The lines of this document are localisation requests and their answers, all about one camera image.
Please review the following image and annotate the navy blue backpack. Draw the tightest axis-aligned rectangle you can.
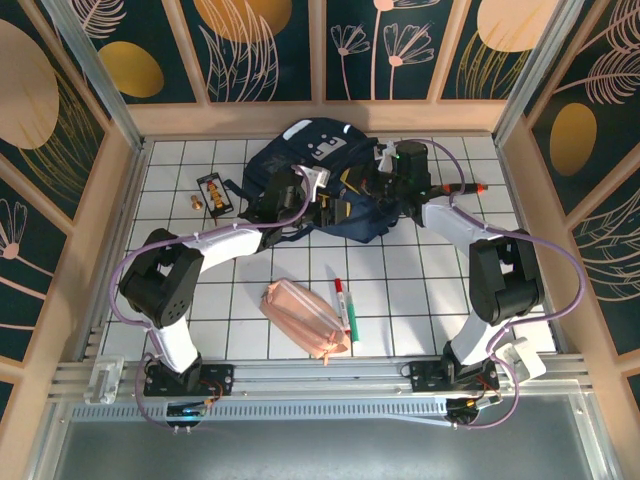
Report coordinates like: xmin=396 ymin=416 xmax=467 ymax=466
xmin=234 ymin=117 xmax=402 ymax=246

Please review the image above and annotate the red capped white marker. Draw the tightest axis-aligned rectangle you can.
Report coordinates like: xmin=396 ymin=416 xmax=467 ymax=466
xmin=333 ymin=278 xmax=351 ymax=335

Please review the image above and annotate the pink pencil case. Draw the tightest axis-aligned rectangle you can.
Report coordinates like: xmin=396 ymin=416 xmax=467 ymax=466
xmin=258 ymin=277 xmax=352 ymax=365

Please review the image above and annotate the green marker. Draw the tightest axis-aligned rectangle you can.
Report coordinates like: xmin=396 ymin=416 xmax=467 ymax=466
xmin=344 ymin=292 xmax=361 ymax=344

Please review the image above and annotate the black tray with gold parts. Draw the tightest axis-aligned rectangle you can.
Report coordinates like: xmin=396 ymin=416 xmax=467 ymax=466
xmin=195 ymin=171 xmax=236 ymax=217

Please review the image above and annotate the grey metal sheet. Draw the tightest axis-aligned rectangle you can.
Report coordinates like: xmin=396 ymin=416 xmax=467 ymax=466
xmin=49 ymin=394 xmax=601 ymax=480

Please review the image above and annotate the aluminium mounting rail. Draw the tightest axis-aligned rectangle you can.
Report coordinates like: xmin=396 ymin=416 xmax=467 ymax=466
xmin=49 ymin=353 xmax=594 ymax=401

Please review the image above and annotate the aluminium corner post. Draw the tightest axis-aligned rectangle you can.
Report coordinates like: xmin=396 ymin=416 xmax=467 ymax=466
xmin=42 ymin=0 xmax=149 ymax=154
xmin=492 ymin=0 xmax=581 ymax=146

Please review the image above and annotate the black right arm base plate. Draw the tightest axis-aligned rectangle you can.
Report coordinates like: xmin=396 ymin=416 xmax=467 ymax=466
xmin=408 ymin=355 xmax=501 ymax=396

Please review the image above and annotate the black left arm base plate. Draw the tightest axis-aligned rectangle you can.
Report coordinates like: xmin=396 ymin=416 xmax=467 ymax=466
xmin=143 ymin=362 xmax=235 ymax=397

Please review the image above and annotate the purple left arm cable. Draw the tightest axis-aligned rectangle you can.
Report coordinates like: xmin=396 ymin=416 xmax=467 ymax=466
xmin=109 ymin=164 xmax=321 ymax=434

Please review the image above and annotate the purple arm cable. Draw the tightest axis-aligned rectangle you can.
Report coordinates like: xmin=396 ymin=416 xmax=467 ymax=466
xmin=419 ymin=137 xmax=586 ymax=432
xmin=109 ymin=164 xmax=321 ymax=434

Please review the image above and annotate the slotted grey cable duct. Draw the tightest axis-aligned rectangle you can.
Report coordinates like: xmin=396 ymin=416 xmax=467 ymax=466
xmin=69 ymin=402 xmax=454 ymax=422

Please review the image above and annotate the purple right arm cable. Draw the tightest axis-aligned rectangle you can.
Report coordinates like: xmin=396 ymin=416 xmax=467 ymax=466
xmin=419 ymin=137 xmax=586 ymax=432

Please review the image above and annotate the white plastic bracket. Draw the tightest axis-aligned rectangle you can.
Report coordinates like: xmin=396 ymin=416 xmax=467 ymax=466
xmin=83 ymin=354 xmax=126 ymax=405
xmin=494 ymin=337 xmax=547 ymax=386

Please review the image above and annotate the small electronics board with wires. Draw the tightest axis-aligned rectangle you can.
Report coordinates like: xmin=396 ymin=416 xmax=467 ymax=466
xmin=166 ymin=399 xmax=214 ymax=421
xmin=446 ymin=394 xmax=502 ymax=426

